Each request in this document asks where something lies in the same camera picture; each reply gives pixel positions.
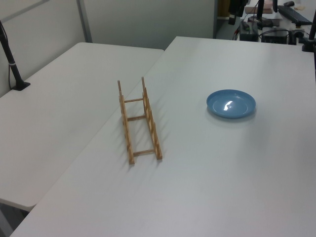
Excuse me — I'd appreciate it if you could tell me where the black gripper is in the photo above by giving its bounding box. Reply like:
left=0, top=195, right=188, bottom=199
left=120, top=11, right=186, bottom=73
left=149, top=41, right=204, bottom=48
left=227, top=0, right=247, bottom=25

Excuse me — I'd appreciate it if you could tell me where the blue round plate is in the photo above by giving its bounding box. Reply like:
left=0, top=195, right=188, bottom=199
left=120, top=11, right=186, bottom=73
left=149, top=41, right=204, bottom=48
left=206, top=89, right=257, bottom=119

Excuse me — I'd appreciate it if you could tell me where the wooden plate rack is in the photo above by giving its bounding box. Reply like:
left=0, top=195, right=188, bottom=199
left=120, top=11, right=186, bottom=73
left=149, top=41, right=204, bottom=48
left=117, top=76, right=163, bottom=165

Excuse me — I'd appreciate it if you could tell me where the black electronics box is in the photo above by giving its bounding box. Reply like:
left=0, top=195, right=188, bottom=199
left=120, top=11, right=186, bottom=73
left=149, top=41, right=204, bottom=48
left=239, top=21, right=259, bottom=41

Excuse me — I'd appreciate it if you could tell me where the black monitor stand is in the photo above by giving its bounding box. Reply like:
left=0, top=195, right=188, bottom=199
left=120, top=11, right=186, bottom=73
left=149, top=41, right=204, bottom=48
left=247, top=0, right=282, bottom=28

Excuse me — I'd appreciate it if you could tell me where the pink box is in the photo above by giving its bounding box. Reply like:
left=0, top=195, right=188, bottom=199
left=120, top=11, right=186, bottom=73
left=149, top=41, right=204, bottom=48
left=244, top=0, right=274, bottom=14

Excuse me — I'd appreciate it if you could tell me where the black keyboard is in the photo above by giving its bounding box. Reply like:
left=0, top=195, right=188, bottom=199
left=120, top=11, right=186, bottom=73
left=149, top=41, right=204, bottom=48
left=276, top=4, right=314, bottom=25

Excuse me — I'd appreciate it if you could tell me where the grey metal partition post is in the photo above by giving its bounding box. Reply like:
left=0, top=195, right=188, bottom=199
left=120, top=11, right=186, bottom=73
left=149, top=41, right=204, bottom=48
left=212, top=0, right=219, bottom=39

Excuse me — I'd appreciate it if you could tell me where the black clamped camera pole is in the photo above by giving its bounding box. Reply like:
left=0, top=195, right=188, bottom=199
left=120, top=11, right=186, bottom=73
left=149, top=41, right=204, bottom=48
left=300, top=0, right=316, bottom=52

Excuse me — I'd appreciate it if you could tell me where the black camera stand pole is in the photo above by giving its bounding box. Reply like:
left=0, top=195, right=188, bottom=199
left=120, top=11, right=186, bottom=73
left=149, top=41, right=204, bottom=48
left=0, top=19, right=32, bottom=92

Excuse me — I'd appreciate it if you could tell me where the grey cable on stand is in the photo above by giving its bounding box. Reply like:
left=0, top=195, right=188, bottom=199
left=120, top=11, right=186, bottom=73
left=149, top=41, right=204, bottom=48
left=6, top=64, right=13, bottom=90

